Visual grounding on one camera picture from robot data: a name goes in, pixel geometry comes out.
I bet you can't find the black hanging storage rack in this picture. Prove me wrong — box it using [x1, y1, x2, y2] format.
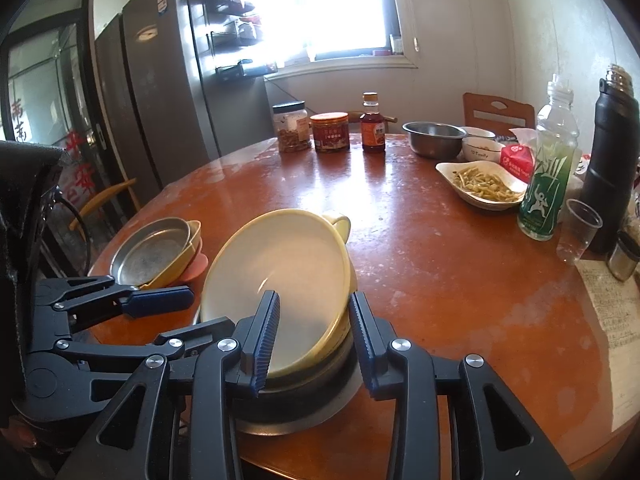
[185, 0, 278, 83]

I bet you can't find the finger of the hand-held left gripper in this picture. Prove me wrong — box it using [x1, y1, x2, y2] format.
[55, 317, 235, 361]
[37, 275, 195, 333]

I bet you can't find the yellow bowl with handle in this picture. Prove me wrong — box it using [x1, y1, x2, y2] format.
[200, 208, 358, 380]

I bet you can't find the clear jar black lid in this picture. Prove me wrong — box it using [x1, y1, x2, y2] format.
[272, 101, 312, 153]

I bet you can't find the green plastic bottle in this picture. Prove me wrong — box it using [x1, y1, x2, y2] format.
[517, 74, 581, 242]

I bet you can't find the round metal pan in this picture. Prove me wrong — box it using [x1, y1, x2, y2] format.
[109, 217, 193, 288]

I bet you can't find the pink animal-shaped plate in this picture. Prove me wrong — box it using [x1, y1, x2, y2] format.
[167, 240, 208, 286]

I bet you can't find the paper sheet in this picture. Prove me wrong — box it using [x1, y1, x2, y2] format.
[575, 255, 640, 431]

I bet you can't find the yellow shell-shaped plate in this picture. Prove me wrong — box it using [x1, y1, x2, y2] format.
[137, 220, 202, 291]

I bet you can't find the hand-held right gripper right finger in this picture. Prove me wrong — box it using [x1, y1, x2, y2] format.
[348, 291, 573, 480]

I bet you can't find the black thermos flask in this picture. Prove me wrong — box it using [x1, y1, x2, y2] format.
[580, 64, 640, 256]

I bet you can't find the red jar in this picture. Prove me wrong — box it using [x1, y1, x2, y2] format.
[309, 112, 351, 154]

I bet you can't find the small steel bowl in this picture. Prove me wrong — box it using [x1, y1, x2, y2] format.
[402, 121, 467, 159]

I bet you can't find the large steel bowl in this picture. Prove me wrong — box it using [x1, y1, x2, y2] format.
[194, 310, 363, 436]

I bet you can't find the white dish with food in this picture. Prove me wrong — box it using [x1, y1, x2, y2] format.
[435, 161, 530, 207]

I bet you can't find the small steel cup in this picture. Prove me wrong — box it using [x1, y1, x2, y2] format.
[606, 230, 640, 282]

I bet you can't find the clear plastic cup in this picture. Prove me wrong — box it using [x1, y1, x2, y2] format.
[556, 198, 604, 266]

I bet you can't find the window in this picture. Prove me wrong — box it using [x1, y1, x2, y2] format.
[225, 0, 418, 68]

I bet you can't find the red snack packet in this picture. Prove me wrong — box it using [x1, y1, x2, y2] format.
[500, 128, 538, 183]

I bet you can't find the black cable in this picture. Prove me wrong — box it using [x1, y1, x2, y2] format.
[47, 187, 93, 276]

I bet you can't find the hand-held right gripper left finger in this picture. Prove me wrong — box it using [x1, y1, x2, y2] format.
[55, 290, 282, 480]

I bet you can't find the curved wooden chair backrest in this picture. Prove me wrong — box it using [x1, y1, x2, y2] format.
[347, 110, 399, 124]

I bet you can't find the brown sauce bottle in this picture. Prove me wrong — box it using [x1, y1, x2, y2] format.
[360, 92, 388, 155]

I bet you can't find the grey refrigerator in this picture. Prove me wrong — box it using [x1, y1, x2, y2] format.
[92, 0, 273, 191]

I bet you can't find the chair with yellow frame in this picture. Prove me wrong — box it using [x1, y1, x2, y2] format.
[67, 177, 143, 241]

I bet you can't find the medium steel bowl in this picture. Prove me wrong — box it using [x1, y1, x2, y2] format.
[197, 305, 360, 413]

